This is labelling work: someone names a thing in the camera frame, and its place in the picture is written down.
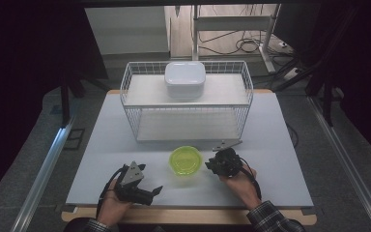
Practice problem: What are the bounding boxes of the person's right hand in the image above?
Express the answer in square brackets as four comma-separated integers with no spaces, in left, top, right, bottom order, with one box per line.
[218,164,263,211]

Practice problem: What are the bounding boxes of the left hand-held gripper black cable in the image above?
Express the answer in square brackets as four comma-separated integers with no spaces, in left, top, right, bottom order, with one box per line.
[96,166,126,220]

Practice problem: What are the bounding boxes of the black stand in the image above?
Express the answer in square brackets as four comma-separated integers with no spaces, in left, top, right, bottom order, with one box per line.
[59,72,88,128]
[305,72,337,128]

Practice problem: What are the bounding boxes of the hand-held gripper black cable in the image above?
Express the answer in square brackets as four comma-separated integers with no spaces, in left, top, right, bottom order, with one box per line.
[96,166,126,220]
[238,157,263,201]

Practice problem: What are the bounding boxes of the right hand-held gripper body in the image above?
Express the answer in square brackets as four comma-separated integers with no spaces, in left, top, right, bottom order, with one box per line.
[212,138,244,178]

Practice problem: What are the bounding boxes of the metal floor rail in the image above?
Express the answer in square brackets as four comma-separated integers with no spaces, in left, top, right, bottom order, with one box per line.
[307,96,371,232]
[11,117,77,232]

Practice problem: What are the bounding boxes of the right hand-held gripper black cable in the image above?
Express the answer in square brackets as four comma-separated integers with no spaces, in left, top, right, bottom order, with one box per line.
[238,157,263,201]

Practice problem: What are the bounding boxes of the white square bowl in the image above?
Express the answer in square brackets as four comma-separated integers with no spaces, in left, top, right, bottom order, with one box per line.
[163,61,207,100]

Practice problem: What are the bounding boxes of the black floor cables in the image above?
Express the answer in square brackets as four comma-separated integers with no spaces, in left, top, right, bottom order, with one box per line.
[199,29,295,66]

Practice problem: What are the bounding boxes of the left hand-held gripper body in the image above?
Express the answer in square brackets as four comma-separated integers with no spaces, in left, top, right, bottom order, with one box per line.
[114,160,154,207]

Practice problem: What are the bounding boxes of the translucent green bowl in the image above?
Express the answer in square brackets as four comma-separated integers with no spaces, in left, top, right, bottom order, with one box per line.
[168,145,204,177]

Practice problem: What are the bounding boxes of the white wire shelf rack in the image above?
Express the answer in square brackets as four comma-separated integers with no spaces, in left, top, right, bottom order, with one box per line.
[119,60,255,143]

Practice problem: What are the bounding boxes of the person's left hand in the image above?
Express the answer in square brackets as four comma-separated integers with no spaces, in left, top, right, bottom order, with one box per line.
[96,188,133,227]

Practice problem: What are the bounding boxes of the white desk frame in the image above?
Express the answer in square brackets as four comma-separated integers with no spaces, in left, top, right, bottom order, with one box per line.
[191,3,282,75]

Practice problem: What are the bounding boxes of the white power strip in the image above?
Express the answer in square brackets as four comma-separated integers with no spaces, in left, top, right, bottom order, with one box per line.
[283,67,301,81]

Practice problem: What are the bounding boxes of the black cable beside table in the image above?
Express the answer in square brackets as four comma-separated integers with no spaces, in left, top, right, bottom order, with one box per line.
[285,122,300,149]

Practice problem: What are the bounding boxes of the white panel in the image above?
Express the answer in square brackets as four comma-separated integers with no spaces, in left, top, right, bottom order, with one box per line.
[84,6,170,56]

